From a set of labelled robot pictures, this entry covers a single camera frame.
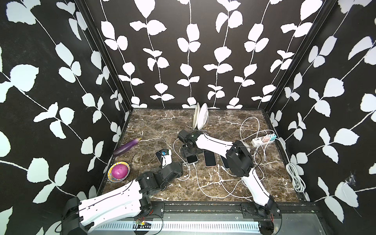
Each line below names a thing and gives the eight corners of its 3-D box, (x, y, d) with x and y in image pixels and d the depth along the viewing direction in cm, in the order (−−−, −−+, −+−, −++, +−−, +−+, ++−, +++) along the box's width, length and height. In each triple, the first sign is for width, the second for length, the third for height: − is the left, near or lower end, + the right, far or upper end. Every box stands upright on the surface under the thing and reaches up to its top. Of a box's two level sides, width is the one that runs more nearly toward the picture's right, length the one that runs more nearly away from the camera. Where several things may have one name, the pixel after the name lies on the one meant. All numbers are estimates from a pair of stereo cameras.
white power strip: (252, 146, 101) (257, 139, 93) (250, 142, 104) (254, 134, 96) (271, 143, 103) (278, 135, 95) (269, 138, 105) (275, 130, 98)
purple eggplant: (116, 158, 94) (113, 156, 92) (113, 153, 97) (111, 150, 94) (143, 143, 102) (142, 140, 99) (141, 138, 104) (139, 136, 102)
